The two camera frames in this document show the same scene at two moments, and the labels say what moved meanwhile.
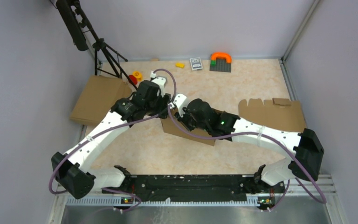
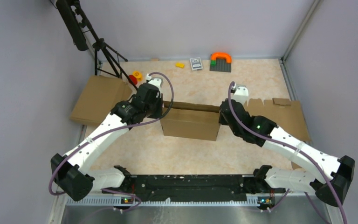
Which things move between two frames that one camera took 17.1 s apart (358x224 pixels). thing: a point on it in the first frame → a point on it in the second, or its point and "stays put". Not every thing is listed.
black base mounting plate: x=197 y=187 stays put
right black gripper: x=182 y=114 → x=222 y=119
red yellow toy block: x=136 y=77 stays put
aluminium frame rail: x=317 y=202 stays put
